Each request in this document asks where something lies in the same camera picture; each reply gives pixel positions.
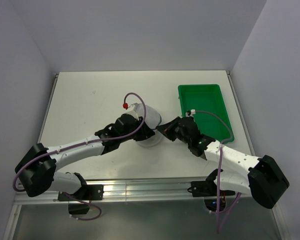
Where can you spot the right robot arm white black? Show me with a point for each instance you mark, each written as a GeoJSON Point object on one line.
{"type": "Point", "coordinates": [260, 177]}

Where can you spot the aluminium mounting rail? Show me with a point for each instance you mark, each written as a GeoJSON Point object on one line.
{"type": "Point", "coordinates": [124, 190]}

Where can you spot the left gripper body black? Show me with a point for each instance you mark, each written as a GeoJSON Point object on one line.
{"type": "Point", "coordinates": [141, 134]}

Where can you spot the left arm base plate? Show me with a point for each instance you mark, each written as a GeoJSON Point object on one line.
{"type": "Point", "coordinates": [95, 193]}

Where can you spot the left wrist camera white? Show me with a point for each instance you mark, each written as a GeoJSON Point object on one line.
{"type": "Point", "coordinates": [132, 108]}

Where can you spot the green plastic tray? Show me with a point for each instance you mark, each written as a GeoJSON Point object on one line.
{"type": "Point", "coordinates": [208, 98]}

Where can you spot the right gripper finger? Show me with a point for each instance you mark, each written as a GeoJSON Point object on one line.
{"type": "Point", "coordinates": [168, 127]}
{"type": "Point", "coordinates": [170, 134]}

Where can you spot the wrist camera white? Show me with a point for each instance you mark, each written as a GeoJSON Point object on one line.
{"type": "Point", "coordinates": [132, 108]}
{"type": "Point", "coordinates": [190, 113]}

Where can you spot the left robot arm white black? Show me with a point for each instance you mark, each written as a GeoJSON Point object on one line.
{"type": "Point", "coordinates": [38, 171]}

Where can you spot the white mesh laundry bag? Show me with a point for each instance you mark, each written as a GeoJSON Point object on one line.
{"type": "Point", "coordinates": [152, 120]}

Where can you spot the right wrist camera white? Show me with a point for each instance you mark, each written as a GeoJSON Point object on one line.
{"type": "Point", "coordinates": [190, 113]}

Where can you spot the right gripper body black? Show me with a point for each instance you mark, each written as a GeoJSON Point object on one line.
{"type": "Point", "coordinates": [178, 135]}

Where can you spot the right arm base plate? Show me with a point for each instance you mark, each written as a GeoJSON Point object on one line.
{"type": "Point", "coordinates": [203, 188]}

